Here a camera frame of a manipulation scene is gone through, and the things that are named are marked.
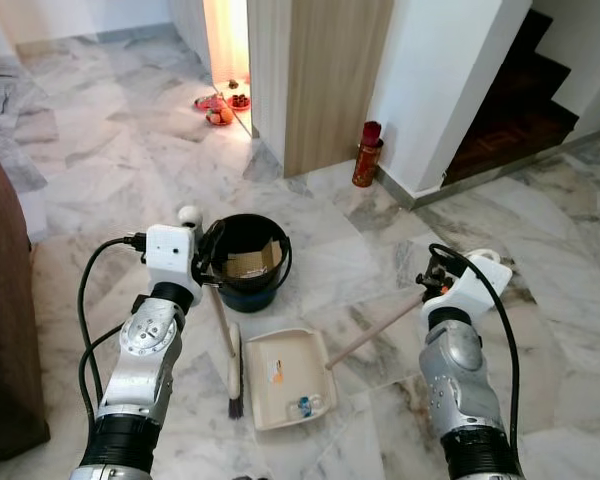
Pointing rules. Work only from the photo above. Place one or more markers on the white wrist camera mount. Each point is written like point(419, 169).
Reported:
point(480, 285)
point(170, 260)

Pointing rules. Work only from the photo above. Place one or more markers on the brown cardboard box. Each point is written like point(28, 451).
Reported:
point(252, 262)

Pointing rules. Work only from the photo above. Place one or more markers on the dark wooden staircase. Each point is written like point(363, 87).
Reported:
point(515, 110)

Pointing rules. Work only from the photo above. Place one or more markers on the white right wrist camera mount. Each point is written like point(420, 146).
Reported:
point(480, 285)

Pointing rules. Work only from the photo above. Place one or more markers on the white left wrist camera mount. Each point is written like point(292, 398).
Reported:
point(170, 260)

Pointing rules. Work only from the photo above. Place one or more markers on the red cylindrical canister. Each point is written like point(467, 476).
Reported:
point(367, 160)

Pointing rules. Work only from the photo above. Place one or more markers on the small red bowl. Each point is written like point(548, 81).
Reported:
point(240, 101)

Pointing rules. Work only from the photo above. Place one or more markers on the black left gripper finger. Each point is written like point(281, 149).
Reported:
point(216, 285)
point(216, 240)

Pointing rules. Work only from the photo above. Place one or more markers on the grey crumpled cloth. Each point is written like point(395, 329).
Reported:
point(5, 110)

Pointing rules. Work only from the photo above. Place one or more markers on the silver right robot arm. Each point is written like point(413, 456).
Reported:
point(460, 370)

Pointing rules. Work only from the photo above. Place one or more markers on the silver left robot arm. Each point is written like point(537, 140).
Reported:
point(145, 360)

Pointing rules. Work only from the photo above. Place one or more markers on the orange fruit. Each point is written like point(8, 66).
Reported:
point(220, 117)

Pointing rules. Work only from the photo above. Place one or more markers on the red offering plate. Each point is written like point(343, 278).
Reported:
point(208, 102)

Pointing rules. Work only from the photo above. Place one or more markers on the brown sofa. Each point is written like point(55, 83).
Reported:
point(5, 320)

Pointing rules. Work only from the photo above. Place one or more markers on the wood veneer wall panel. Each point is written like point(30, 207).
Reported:
point(320, 80)

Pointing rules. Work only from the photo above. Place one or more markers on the black plastic bucket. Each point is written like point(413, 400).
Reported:
point(250, 295)

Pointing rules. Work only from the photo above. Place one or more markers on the small clear plastic bottle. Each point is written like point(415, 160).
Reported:
point(308, 406)

